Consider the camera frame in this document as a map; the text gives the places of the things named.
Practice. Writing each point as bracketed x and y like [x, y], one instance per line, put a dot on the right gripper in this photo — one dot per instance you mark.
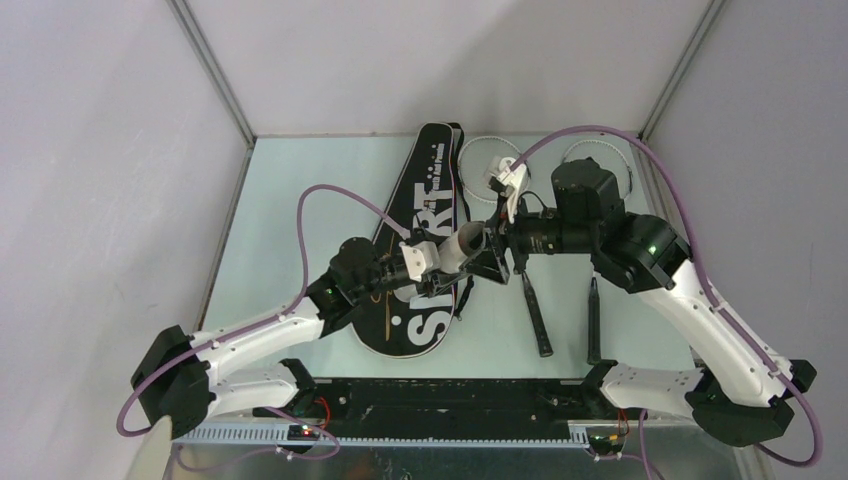
[485, 262]

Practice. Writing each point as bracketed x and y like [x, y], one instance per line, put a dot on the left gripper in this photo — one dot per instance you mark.
[439, 283]

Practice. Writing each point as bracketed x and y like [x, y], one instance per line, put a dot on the white shuttlecock tube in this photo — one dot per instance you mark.
[460, 248]

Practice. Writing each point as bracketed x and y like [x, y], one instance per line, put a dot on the white racket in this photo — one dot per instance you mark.
[480, 161]
[594, 349]

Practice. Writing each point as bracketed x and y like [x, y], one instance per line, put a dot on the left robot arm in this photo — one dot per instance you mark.
[188, 378]

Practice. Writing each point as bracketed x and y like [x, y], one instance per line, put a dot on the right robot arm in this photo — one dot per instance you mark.
[740, 395]

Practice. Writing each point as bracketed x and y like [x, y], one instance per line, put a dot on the black racket bag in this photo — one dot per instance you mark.
[407, 323]

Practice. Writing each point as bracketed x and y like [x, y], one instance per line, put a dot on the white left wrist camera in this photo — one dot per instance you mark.
[420, 259]

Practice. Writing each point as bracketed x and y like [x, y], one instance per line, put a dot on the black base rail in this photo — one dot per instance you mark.
[454, 409]

